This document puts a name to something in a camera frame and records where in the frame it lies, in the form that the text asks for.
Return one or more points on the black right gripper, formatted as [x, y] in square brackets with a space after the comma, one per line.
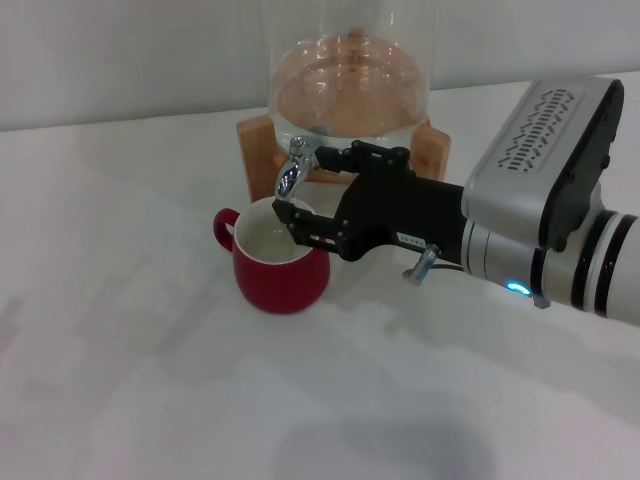
[400, 210]

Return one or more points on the red ceramic cup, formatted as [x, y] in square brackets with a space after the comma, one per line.
[280, 285]

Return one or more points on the chrome faucet tap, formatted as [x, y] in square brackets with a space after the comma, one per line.
[292, 170]

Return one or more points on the wooden dispenser stand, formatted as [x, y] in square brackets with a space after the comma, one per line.
[255, 155]

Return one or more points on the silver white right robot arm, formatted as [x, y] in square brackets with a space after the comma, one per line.
[505, 265]

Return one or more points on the glass water dispenser jar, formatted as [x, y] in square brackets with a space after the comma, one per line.
[350, 75]

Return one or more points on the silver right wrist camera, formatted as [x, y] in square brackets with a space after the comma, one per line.
[530, 160]

